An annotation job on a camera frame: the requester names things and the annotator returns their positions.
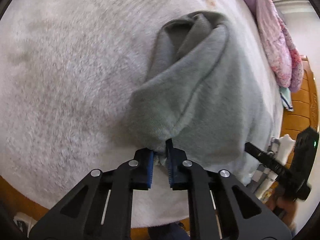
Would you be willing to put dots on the white floral bed sheet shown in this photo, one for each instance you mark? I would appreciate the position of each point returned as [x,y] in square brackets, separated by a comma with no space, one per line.
[69,68]

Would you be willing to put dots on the purple floral quilt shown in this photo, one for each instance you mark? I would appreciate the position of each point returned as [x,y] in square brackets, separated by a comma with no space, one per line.
[282,54]

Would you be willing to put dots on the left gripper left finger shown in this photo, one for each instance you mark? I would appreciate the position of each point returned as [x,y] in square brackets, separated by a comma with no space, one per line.
[100,205]

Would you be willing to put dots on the person's right hand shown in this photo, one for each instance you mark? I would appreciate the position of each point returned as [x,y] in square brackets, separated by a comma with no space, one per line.
[288,206]

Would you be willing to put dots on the striped teal pillow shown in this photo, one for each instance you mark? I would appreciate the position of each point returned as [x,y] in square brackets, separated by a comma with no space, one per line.
[285,95]

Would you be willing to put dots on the wooden headboard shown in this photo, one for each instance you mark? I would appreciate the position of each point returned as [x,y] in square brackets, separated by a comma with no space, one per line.
[305,106]

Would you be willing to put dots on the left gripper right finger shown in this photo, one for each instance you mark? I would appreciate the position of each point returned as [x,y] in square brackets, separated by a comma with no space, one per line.
[220,207]

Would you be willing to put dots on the grey zip hoodie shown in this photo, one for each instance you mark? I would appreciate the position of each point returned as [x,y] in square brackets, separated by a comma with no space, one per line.
[201,92]

